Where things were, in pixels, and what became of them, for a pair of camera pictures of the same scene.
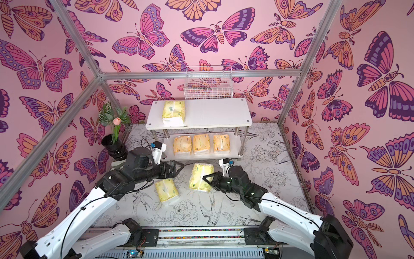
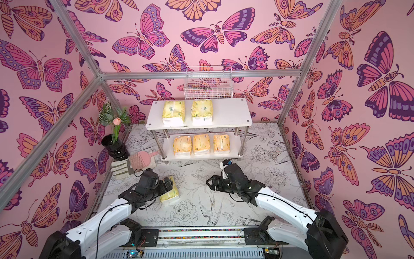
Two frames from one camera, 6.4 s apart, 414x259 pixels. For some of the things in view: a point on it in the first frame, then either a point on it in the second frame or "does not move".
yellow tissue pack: (196, 182) → (201, 111)
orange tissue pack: (201, 142) does not move
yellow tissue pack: (166, 189) does not move
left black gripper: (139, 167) → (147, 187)
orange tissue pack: (182, 144) does not move
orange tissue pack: (221, 143) does not move
